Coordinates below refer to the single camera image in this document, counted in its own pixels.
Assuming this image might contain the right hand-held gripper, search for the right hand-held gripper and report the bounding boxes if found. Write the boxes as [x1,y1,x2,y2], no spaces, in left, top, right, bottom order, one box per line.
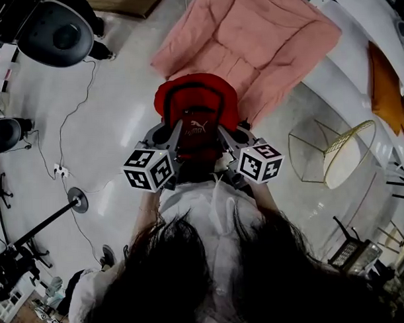
[217,123,287,191]

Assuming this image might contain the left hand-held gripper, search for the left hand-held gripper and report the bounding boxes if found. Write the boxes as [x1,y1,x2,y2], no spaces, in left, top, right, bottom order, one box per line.
[120,119,186,195]

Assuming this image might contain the red backpack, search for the red backpack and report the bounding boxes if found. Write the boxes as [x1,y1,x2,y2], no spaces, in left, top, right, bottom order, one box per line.
[152,71,241,175]

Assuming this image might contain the person's left forearm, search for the person's left forearm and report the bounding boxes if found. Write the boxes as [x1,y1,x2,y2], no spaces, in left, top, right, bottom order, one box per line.
[132,189,166,239]

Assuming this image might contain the person's right forearm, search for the person's right forearm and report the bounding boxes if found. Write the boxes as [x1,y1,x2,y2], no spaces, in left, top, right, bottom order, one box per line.
[251,180,281,218]

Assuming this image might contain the person's white shirt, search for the person's white shirt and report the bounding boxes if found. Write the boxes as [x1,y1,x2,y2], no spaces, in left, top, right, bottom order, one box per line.
[63,175,296,323]

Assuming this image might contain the black stand with round base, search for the black stand with round base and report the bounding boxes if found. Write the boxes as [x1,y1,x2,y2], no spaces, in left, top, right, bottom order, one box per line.
[6,186,91,248]

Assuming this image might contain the white power strip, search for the white power strip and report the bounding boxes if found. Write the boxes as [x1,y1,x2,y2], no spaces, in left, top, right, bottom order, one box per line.
[53,162,71,180]

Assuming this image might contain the person's left shoe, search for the person's left shoe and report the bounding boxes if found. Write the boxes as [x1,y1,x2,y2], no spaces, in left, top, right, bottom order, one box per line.
[99,244,118,270]

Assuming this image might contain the wooden board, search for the wooden board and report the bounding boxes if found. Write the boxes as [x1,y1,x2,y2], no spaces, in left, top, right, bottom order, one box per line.
[83,0,170,22]

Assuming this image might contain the large black office chair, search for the large black office chair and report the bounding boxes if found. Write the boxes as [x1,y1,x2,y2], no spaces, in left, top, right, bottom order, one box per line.
[15,0,96,70]

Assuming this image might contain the orange cushion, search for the orange cushion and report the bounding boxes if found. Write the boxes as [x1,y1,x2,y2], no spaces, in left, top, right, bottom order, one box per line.
[367,39,404,140]

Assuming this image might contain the black light panel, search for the black light panel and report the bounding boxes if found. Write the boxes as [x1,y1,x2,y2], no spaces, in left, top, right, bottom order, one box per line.
[325,214,385,275]

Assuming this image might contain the small black office chair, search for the small black office chair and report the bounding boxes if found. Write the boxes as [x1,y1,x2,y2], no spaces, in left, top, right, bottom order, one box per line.
[0,116,40,247]

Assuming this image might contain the black chair legs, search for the black chair legs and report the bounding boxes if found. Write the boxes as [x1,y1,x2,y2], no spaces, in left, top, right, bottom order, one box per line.
[385,159,404,202]

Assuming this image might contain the wooden chair legs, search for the wooden chair legs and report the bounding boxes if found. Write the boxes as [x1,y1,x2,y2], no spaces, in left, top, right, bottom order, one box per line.
[376,216,404,255]

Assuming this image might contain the black tripod equipment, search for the black tripod equipment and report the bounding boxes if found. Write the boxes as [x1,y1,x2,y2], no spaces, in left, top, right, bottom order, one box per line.
[0,237,55,300]

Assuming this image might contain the white shelf unit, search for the white shelf unit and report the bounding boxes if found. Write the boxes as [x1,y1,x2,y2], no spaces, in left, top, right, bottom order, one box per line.
[0,281,34,323]

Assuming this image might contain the black cable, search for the black cable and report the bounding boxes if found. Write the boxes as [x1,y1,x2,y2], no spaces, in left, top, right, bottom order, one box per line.
[60,175,102,267]
[22,128,56,182]
[54,58,101,169]

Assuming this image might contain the gold wire side table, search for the gold wire side table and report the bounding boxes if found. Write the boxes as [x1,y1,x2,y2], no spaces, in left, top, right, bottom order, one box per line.
[287,116,380,191]

